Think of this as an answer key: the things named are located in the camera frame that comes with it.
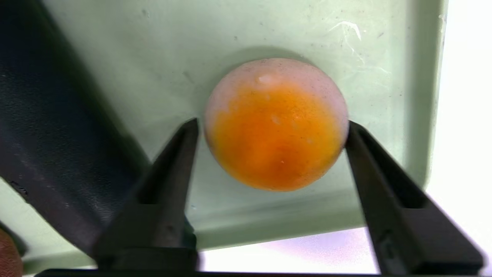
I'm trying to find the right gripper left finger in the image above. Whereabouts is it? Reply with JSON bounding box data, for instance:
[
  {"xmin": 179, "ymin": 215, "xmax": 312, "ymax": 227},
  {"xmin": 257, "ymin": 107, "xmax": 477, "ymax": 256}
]
[{"xmin": 93, "ymin": 117, "xmax": 200, "ymax": 272}]

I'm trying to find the brown towel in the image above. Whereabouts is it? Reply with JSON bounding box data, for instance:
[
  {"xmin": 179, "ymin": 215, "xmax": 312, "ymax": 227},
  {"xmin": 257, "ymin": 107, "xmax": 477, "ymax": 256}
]
[{"xmin": 0, "ymin": 229, "xmax": 23, "ymax": 277}]

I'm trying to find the light green plastic tray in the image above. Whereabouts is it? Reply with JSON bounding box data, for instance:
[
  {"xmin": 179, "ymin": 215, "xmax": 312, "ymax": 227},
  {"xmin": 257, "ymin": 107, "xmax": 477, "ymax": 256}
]
[{"xmin": 0, "ymin": 0, "xmax": 449, "ymax": 274}]

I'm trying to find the black glasses case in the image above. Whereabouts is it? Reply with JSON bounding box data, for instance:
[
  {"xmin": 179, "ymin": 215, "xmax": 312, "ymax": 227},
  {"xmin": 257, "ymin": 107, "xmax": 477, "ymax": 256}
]
[{"xmin": 0, "ymin": 0, "xmax": 152, "ymax": 258}]

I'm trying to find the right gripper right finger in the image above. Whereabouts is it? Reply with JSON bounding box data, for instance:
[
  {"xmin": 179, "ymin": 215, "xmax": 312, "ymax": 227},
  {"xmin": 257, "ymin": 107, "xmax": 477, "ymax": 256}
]
[{"xmin": 345, "ymin": 120, "xmax": 486, "ymax": 276}]

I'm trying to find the orange and white bun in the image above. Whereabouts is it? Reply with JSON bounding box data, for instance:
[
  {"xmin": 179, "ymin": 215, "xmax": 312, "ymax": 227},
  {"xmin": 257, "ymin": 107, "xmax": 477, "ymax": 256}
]
[{"xmin": 204, "ymin": 58, "xmax": 350, "ymax": 192}]

